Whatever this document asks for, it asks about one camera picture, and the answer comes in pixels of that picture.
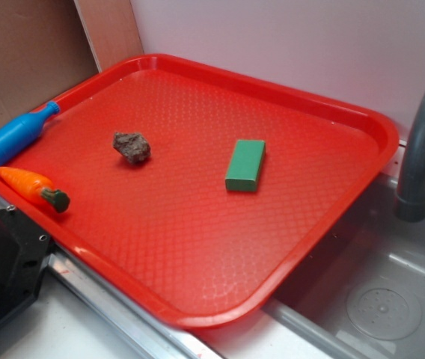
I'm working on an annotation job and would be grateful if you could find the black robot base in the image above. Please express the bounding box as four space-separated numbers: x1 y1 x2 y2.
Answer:
0 209 54 327

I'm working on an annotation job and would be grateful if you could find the brown grey rock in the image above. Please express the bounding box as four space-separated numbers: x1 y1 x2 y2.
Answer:
112 132 151 165

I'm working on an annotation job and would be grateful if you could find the green rectangular block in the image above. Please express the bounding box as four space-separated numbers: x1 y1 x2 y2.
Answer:
224 139 266 192

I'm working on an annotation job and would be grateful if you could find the red plastic tray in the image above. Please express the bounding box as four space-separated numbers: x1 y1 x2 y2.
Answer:
0 55 399 328

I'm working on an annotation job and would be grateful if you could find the orange toy carrot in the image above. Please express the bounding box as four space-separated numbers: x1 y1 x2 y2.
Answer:
0 166 70 213

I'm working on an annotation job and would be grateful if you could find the grey toy sink basin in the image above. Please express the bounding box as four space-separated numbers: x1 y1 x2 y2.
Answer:
263 147 425 358

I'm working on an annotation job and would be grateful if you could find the blue toy bottle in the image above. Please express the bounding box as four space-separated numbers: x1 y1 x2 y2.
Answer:
0 101 61 166

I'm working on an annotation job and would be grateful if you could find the brown cardboard panel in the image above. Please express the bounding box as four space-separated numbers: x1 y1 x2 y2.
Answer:
0 1 143 127

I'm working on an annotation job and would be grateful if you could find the grey toy faucet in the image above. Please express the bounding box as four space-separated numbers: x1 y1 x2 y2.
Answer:
394 55 425 223

